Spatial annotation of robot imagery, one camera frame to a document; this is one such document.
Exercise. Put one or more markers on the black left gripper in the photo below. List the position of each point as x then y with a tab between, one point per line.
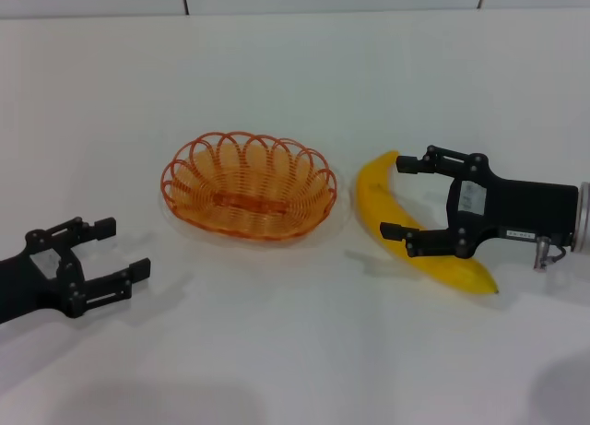
32	282

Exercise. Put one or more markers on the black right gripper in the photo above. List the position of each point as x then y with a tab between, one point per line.
521	213

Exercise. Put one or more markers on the yellow banana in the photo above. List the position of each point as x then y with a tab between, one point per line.
382	204

